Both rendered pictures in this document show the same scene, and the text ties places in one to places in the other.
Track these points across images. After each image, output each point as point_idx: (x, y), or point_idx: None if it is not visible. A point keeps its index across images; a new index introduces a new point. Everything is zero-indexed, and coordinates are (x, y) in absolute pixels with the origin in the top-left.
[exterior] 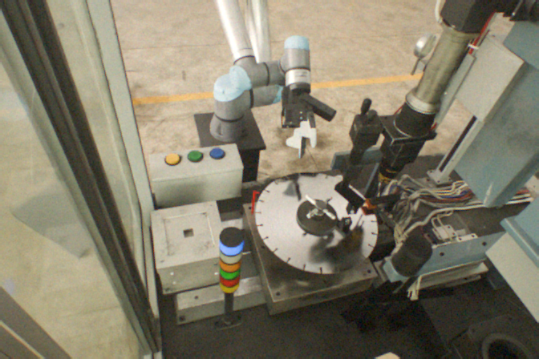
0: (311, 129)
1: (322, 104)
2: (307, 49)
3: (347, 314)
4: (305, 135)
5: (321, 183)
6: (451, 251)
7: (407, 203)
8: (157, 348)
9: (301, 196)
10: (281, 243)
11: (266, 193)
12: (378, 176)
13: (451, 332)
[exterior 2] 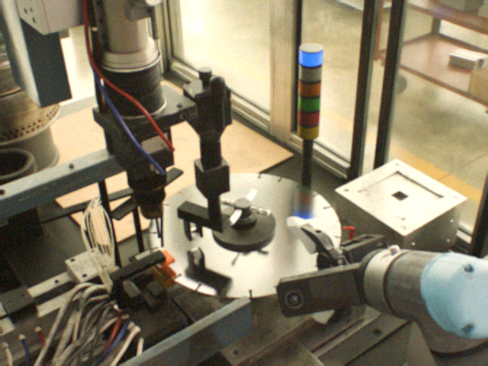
0: (306, 222)
1: (314, 273)
2: (423, 271)
3: (176, 172)
4: (311, 219)
5: (255, 277)
6: (57, 172)
7: (83, 333)
8: (351, 168)
9: (278, 246)
10: (277, 186)
11: (333, 233)
12: (163, 208)
13: (36, 242)
